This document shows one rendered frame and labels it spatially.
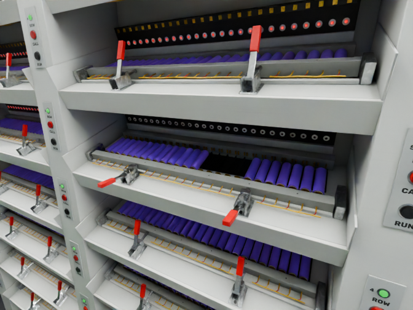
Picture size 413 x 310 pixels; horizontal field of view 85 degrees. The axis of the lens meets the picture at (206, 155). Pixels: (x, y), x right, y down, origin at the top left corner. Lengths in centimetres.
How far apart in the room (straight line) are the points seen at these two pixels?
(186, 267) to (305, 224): 30
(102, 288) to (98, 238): 20
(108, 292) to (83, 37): 72
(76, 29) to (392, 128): 64
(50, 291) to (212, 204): 94
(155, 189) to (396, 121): 40
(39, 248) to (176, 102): 88
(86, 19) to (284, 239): 65
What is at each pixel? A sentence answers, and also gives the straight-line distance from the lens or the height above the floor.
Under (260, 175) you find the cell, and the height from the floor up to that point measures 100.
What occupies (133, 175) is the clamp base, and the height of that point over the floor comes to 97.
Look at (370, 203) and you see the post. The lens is 35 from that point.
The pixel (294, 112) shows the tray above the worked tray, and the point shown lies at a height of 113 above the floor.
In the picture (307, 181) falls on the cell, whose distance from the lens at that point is 44.
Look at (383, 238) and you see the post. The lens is 38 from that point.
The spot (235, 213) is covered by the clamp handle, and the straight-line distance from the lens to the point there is 36.
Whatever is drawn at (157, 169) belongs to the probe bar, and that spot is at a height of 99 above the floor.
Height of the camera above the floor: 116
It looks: 17 degrees down
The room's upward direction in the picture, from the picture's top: 1 degrees clockwise
